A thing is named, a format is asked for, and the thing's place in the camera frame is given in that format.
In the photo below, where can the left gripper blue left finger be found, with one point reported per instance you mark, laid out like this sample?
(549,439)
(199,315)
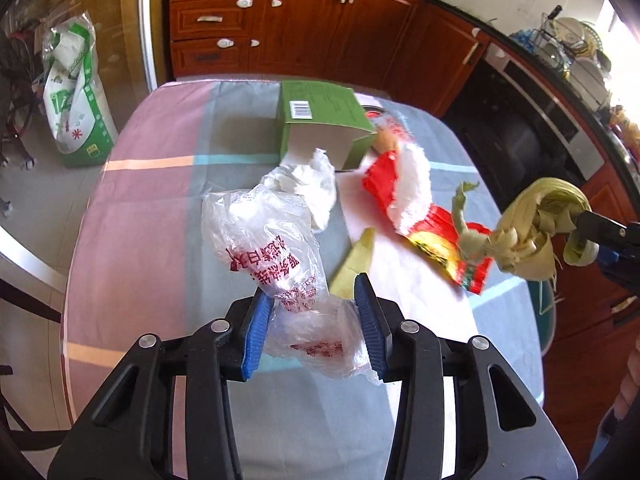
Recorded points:
(254,332)

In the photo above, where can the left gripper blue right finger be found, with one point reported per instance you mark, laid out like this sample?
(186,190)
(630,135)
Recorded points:
(375,329)

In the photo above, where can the yellow leaf scrap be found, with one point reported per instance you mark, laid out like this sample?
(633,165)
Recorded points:
(357,261)

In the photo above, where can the dried bamboo leaf bundle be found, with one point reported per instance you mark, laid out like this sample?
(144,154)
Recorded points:
(521,243)

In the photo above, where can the clear plastic bag red print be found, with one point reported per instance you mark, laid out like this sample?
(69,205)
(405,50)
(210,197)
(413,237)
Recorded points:
(269,232)

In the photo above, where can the red yellow snack wrapper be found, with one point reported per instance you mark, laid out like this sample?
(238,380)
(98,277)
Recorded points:
(400,182)

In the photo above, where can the green cardboard box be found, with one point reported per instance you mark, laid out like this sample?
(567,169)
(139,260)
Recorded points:
(315,114)

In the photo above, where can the teal grey trash bin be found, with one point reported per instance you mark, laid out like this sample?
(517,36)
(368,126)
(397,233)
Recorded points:
(543,301)

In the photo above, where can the person's right hand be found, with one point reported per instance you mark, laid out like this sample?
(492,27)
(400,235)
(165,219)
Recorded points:
(629,387)

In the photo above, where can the black built-in oven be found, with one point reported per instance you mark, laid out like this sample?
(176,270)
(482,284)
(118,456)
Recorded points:
(515,131)

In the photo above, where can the striped pastel tablecloth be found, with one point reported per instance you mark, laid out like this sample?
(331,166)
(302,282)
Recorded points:
(141,266)

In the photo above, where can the dish rack with dishes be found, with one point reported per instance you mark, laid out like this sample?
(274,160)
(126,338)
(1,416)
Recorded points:
(574,50)

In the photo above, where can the white red printed sheet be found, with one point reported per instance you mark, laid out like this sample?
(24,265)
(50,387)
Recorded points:
(372,106)

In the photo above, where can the green white rice bag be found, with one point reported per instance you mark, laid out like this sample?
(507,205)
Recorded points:
(74,99)

